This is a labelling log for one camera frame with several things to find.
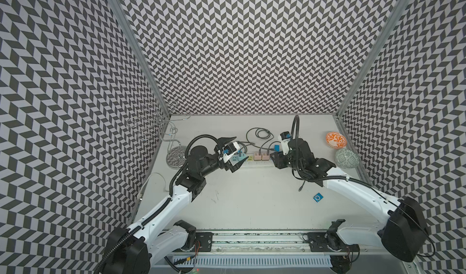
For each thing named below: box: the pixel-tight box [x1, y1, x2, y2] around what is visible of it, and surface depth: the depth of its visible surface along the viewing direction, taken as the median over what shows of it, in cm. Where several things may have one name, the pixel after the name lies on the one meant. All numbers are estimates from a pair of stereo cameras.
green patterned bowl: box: [334, 149, 360, 170], surface depth 97 cm
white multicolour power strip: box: [240, 154, 277, 168], surface depth 95 cm
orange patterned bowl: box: [325, 131, 348, 150], surface depth 104 cm
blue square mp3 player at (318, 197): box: [313, 192, 325, 204], surface depth 86 cm
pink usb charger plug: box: [253, 152, 262, 161], surface depth 93 cm
